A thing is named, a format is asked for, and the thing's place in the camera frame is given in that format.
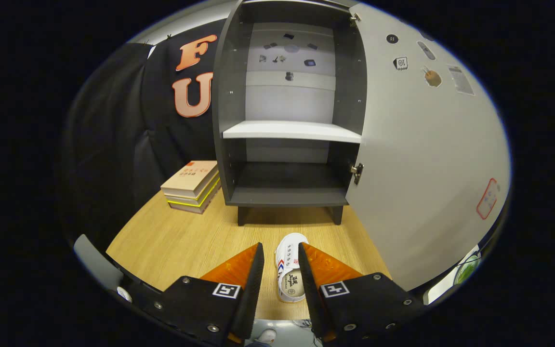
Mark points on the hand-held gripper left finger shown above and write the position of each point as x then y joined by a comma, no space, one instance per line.
251,299

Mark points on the yellow-edged book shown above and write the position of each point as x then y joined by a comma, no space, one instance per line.
195,205

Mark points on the black backdrop cloth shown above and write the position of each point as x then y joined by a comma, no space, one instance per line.
113,144

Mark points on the grey shoe cabinet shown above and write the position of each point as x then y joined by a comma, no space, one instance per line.
287,193

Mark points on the white canvas shoe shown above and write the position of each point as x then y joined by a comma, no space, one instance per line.
288,260

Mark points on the person's white sneaker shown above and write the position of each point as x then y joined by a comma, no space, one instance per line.
267,336

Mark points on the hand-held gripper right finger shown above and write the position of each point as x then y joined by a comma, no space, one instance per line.
311,299

